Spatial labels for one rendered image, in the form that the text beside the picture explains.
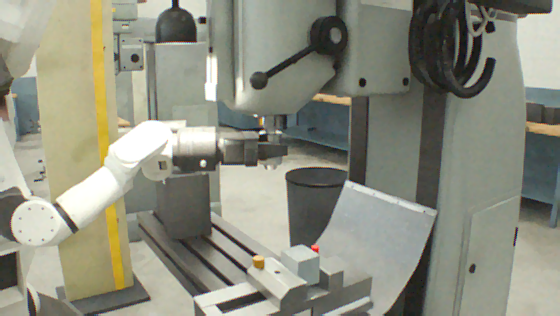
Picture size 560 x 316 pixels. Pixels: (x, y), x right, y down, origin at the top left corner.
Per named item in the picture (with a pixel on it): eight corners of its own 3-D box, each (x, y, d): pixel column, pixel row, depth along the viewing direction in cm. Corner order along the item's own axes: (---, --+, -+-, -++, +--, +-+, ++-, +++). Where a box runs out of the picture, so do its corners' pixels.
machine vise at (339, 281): (224, 368, 67) (221, 315, 65) (191, 324, 79) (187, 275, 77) (375, 306, 85) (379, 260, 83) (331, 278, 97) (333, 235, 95)
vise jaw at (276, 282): (279, 310, 73) (280, 291, 72) (246, 280, 83) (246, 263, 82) (307, 300, 76) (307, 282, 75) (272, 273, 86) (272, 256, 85)
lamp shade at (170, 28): (146, 44, 70) (145, 8, 68) (179, 44, 75) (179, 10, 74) (172, 42, 65) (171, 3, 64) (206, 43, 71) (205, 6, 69)
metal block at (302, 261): (297, 290, 78) (298, 262, 77) (280, 276, 83) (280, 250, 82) (319, 282, 81) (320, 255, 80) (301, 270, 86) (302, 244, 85)
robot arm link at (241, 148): (258, 130, 77) (192, 131, 75) (258, 181, 79) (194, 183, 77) (251, 120, 89) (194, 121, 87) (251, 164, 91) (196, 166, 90)
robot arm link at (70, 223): (130, 198, 73) (42, 269, 64) (116, 195, 82) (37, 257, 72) (95, 150, 70) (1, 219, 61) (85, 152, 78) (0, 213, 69)
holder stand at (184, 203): (172, 240, 118) (167, 173, 113) (157, 215, 137) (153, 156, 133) (212, 234, 123) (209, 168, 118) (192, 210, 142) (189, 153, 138)
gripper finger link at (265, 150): (287, 157, 83) (255, 158, 82) (287, 141, 83) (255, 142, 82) (288, 159, 82) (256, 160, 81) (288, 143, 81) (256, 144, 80)
